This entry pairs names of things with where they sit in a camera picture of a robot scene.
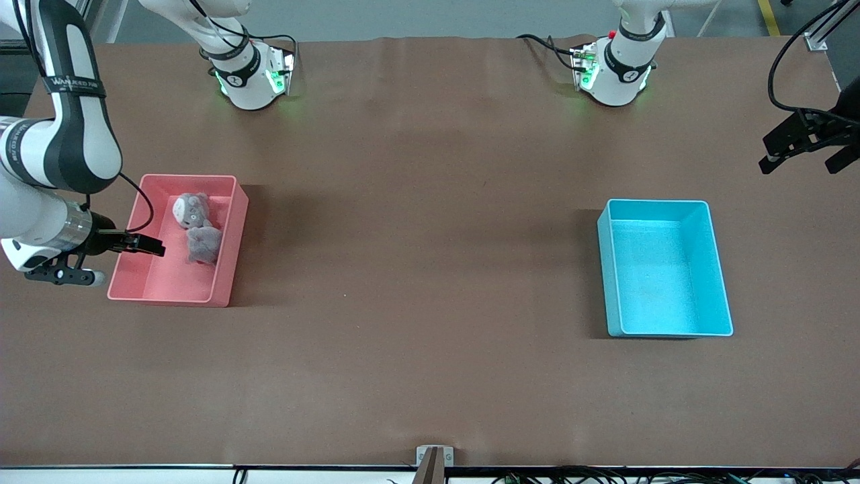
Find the blue plastic box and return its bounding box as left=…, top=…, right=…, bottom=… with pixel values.
left=597, top=199, right=734, bottom=337

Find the black arm base cable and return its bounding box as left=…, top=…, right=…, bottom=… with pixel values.
left=516, top=34, right=580, bottom=72
left=245, top=32, right=298, bottom=54

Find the plain grey plush toy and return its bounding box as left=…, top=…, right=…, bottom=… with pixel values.
left=186, top=225, right=223, bottom=266

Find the aluminium frame post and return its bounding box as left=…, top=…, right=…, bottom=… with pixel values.
left=804, top=0, right=851, bottom=52

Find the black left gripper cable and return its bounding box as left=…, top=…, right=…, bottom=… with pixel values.
left=768, top=0, right=860, bottom=128

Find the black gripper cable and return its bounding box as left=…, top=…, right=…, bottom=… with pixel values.
left=768, top=0, right=860, bottom=128
left=118, top=172, right=155, bottom=234

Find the small metal table bracket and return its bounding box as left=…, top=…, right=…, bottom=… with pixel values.
left=416, top=445, right=455, bottom=467

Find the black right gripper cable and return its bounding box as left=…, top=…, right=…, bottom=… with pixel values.
left=118, top=172, right=155, bottom=234

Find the pink plastic box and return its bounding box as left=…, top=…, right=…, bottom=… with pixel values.
left=107, top=174, right=249, bottom=308

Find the grey plush toy white face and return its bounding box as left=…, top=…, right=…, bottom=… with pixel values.
left=173, top=193, right=219, bottom=231

